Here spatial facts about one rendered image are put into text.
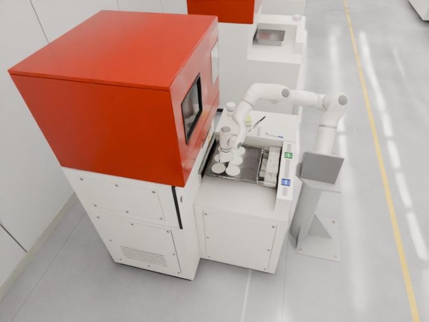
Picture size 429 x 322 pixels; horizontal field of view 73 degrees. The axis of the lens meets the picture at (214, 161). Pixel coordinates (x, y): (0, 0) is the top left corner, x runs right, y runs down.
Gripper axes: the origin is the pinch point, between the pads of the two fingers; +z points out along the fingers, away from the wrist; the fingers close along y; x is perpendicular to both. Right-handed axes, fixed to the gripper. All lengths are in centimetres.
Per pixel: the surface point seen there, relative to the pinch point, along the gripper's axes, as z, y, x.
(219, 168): 1.9, -5.1, -1.3
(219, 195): 10.0, -10.0, -18.4
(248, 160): 2.2, 16.8, 1.8
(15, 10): -82, -127, 111
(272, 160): 4.1, 35.4, -0.5
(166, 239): 27, -50, -33
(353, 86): 93, 259, 203
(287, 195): -4.0, 28.7, -39.7
